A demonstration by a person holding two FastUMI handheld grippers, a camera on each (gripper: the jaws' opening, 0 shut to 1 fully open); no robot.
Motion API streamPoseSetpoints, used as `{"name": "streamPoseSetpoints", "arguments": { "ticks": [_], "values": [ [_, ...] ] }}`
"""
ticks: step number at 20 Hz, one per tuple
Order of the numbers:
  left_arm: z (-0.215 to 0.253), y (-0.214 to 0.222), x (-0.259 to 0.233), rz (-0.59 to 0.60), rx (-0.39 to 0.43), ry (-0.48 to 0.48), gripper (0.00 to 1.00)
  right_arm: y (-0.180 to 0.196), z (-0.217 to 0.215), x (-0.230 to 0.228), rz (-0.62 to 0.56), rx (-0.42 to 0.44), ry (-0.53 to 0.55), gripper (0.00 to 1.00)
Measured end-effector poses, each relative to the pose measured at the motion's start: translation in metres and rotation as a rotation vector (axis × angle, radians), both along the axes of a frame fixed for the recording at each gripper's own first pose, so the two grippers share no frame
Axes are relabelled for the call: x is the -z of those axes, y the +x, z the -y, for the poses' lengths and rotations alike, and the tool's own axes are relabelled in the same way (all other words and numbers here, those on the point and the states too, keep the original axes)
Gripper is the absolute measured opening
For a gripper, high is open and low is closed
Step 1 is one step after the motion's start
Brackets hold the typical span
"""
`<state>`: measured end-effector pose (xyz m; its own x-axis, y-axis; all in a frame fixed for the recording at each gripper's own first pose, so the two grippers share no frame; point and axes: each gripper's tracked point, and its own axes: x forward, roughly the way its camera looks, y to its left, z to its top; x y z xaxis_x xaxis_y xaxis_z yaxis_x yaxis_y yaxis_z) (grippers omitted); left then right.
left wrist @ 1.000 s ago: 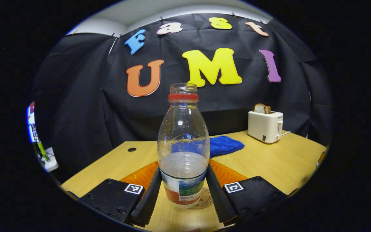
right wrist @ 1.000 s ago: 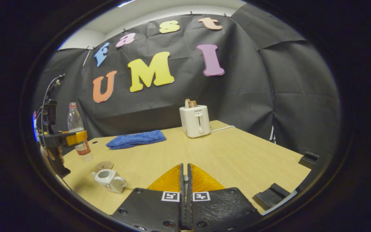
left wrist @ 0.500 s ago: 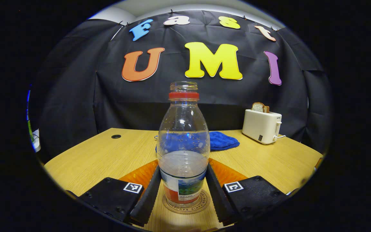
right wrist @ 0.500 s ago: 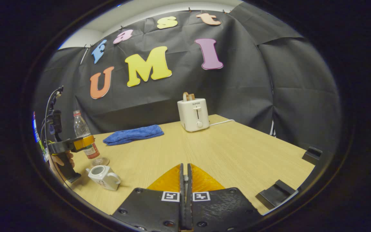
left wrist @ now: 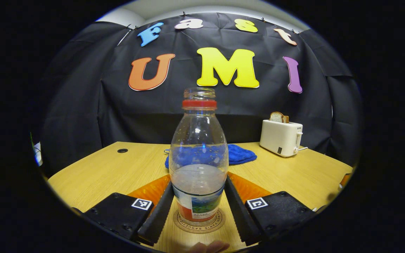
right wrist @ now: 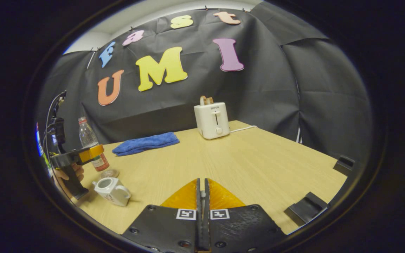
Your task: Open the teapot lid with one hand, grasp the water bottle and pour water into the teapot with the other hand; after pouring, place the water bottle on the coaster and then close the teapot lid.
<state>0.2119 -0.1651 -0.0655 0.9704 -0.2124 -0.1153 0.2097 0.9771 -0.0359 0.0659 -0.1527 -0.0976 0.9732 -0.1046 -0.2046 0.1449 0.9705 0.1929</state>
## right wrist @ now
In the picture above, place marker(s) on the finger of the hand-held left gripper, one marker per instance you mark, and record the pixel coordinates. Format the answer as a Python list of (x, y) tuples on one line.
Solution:
[(90, 154)]

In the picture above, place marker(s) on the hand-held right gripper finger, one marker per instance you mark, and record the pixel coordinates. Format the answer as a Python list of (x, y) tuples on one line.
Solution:
[(198, 211), (206, 225)]

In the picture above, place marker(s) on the white teacup lid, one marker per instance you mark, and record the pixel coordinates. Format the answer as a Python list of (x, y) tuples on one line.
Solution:
[(202, 196)]

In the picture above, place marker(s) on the clear plastic water bottle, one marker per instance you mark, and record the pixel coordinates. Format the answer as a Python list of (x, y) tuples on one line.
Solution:
[(87, 137)]

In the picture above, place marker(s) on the white ceramic teacup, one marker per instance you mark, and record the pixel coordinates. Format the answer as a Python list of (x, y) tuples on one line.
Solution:
[(113, 193)]

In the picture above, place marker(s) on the blue towel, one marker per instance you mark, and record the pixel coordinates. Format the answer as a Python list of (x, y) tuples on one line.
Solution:
[(146, 143)]

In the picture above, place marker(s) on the white toaster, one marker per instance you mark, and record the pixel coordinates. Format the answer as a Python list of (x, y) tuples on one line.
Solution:
[(211, 121)]

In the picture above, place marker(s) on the bread slice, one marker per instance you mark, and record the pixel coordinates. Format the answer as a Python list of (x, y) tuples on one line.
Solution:
[(206, 101)]

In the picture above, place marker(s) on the black backdrop cloth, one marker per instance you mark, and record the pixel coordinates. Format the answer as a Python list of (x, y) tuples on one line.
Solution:
[(265, 80)]

